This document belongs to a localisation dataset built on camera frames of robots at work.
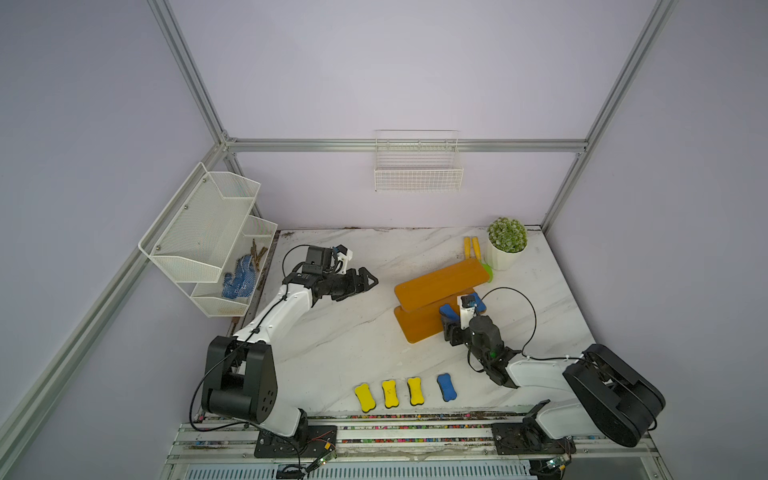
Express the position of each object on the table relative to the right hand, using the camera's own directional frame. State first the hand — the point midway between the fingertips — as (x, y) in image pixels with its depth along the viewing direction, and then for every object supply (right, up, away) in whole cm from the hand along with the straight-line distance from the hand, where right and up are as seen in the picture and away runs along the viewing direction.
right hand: (453, 317), depth 92 cm
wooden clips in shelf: (-63, +19, +3) cm, 66 cm away
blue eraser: (-2, +2, +2) cm, 3 cm away
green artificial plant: (+20, +26, +7) cm, 34 cm away
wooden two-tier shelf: (-11, +6, -5) cm, 13 cm away
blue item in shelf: (-64, +11, -4) cm, 66 cm away
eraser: (-13, -18, -11) cm, 25 cm away
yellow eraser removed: (-26, -20, -11) cm, 35 cm away
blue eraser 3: (-4, -17, -10) cm, 20 cm away
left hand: (-26, +10, -6) cm, 29 cm away
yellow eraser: (-19, -18, -12) cm, 29 cm away
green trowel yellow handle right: (+14, +21, +22) cm, 34 cm away
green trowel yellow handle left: (+10, +23, +23) cm, 34 cm away
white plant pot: (+19, +18, +12) cm, 29 cm away
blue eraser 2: (+11, +3, +6) cm, 13 cm away
